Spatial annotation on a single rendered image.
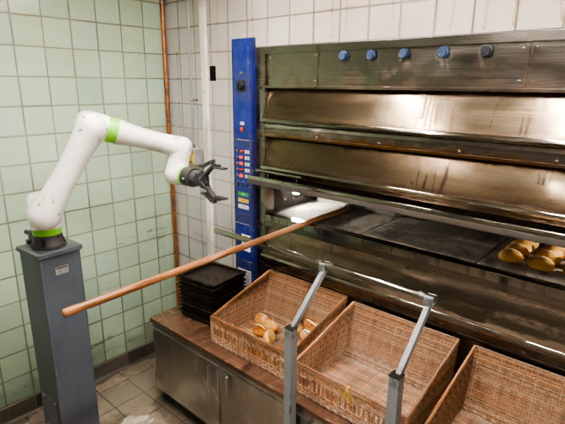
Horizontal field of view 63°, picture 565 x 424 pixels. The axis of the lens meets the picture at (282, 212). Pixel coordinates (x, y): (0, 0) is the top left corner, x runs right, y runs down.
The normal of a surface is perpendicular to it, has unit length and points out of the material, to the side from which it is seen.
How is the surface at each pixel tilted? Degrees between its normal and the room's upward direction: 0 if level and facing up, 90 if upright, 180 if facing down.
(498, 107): 69
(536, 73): 92
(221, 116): 90
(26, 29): 90
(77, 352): 90
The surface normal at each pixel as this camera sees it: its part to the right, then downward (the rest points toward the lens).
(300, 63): -0.67, 0.19
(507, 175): -0.62, -0.14
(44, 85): 0.75, 0.18
